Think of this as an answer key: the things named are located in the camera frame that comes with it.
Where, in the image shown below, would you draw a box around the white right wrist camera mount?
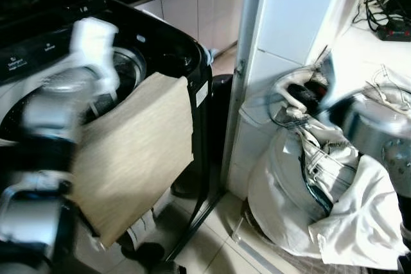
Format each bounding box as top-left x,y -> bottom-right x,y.
318,53 -> 344,111

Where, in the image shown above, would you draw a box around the black round bin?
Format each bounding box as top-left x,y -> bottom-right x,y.
211,74 -> 235,124

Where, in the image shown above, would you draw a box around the white kitchen cabinet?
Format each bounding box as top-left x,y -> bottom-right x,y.
103,0 -> 248,53

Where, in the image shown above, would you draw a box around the white fabric laundry basket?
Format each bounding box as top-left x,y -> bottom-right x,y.
247,117 -> 341,259

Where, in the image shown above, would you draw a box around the white door panel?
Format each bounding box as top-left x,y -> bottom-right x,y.
222,0 -> 357,201

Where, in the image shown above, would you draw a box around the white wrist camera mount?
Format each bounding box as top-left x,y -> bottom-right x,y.
318,53 -> 344,111
67,17 -> 123,95

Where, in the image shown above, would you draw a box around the black power strip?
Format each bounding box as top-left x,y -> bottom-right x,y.
376,21 -> 411,42

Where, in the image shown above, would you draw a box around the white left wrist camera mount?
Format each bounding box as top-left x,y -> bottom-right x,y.
67,17 -> 123,95

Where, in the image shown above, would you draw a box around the black top-load washing machine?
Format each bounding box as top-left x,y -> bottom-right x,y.
0,0 -> 216,268

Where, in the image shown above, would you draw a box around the black cables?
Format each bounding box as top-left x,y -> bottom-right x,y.
363,0 -> 411,31

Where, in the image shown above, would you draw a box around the beige cloth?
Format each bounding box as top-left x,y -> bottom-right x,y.
67,72 -> 197,249

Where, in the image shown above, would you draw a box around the white sheet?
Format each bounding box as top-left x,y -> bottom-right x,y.
308,155 -> 408,270

